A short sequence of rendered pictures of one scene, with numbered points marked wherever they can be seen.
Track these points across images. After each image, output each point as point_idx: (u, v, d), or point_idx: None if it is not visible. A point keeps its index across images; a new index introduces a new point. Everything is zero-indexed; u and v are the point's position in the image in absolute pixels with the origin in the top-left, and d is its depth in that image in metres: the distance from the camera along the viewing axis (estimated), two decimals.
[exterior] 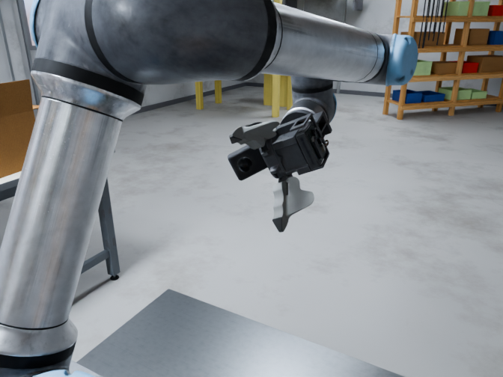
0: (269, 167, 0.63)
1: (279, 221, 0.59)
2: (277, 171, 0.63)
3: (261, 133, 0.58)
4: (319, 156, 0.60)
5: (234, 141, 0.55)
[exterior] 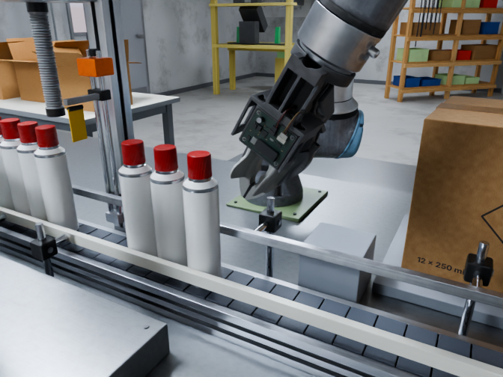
0: None
1: (249, 189, 0.55)
2: None
3: (250, 159, 0.52)
4: (270, 160, 0.45)
5: (251, 186, 0.55)
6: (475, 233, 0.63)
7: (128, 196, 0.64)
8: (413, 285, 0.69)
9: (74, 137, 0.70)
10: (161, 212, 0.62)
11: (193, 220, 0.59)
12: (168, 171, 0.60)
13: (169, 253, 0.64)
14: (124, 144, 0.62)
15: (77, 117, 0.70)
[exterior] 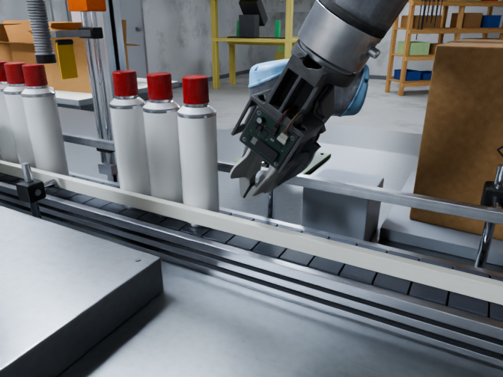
0: None
1: (249, 189, 0.55)
2: None
3: (250, 159, 0.52)
4: (270, 160, 0.45)
5: (251, 186, 0.55)
6: (490, 170, 0.59)
7: (120, 130, 0.60)
8: (423, 230, 0.65)
9: (63, 73, 0.66)
10: (155, 145, 0.58)
11: (188, 149, 0.55)
12: (162, 99, 0.56)
13: (164, 191, 0.60)
14: (116, 73, 0.58)
15: (66, 53, 0.66)
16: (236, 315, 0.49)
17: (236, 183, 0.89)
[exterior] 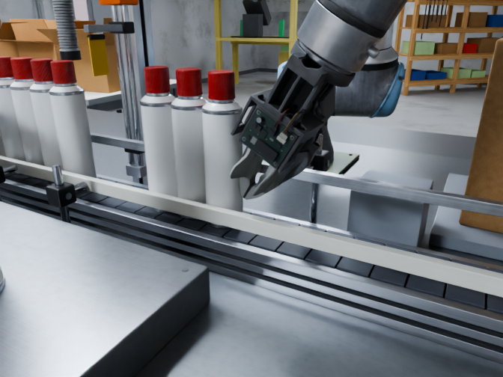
0: None
1: (249, 189, 0.55)
2: None
3: (250, 159, 0.52)
4: (270, 159, 0.45)
5: (251, 186, 0.55)
6: None
7: (151, 129, 0.57)
8: (477, 235, 0.61)
9: (95, 70, 0.62)
10: (183, 143, 0.55)
11: (214, 147, 0.52)
12: (191, 96, 0.54)
13: (191, 192, 0.58)
14: (148, 69, 0.55)
15: (98, 48, 0.62)
16: (293, 330, 0.45)
17: None
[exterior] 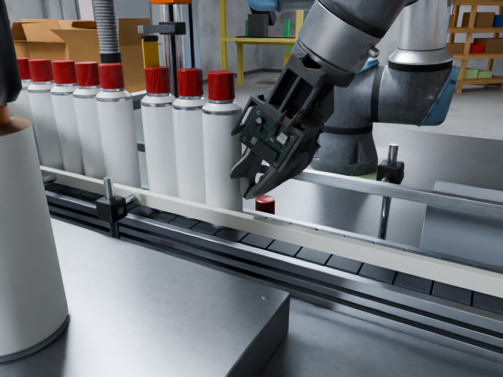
0: None
1: (249, 189, 0.55)
2: None
3: (250, 159, 0.52)
4: (270, 160, 0.45)
5: (251, 186, 0.55)
6: None
7: (154, 129, 0.57)
8: None
9: None
10: (183, 143, 0.55)
11: (214, 148, 0.52)
12: (191, 96, 0.54)
13: (191, 192, 0.58)
14: (150, 69, 0.55)
15: (151, 51, 0.57)
16: (389, 365, 0.41)
17: (314, 195, 0.80)
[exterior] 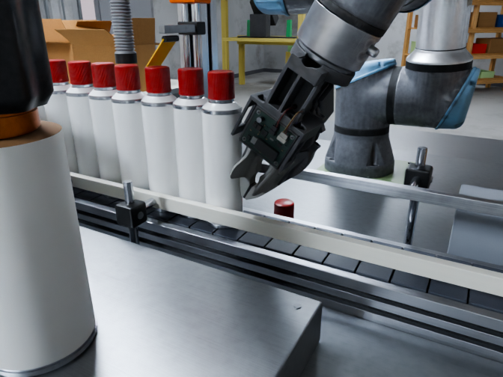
0: None
1: (249, 189, 0.55)
2: None
3: (250, 159, 0.52)
4: (270, 159, 0.45)
5: (251, 186, 0.55)
6: None
7: (157, 129, 0.57)
8: None
9: (149, 66, 0.57)
10: (182, 143, 0.56)
11: (214, 147, 0.52)
12: (191, 96, 0.54)
13: (190, 191, 0.58)
14: (152, 69, 0.55)
15: (165, 48, 0.56)
16: None
17: (332, 198, 0.79)
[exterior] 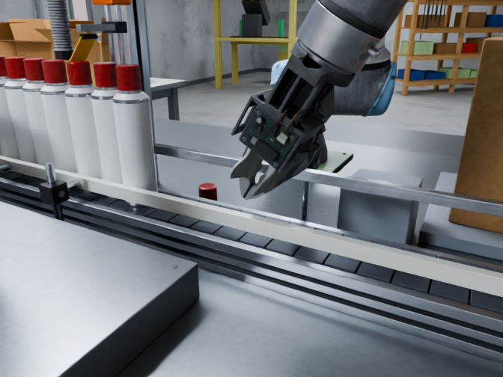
0: None
1: (249, 189, 0.55)
2: None
3: (250, 159, 0.52)
4: (270, 160, 0.45)
5: (251, 186, 0.55)
6: None
7: (78, 117, 0.63)
8: (465, 233, 0.62)
9: (72, 60, 0.64)
10: (99, 129, 0.62)
11: (123, 133, 0.59)
12: (105, 87, 0.60)
13: (110, 173, 0.65)
14: (71, 63, 0.61)
15: (85, 45, 0.63)
16: (280, 325, 0.46)
17: None
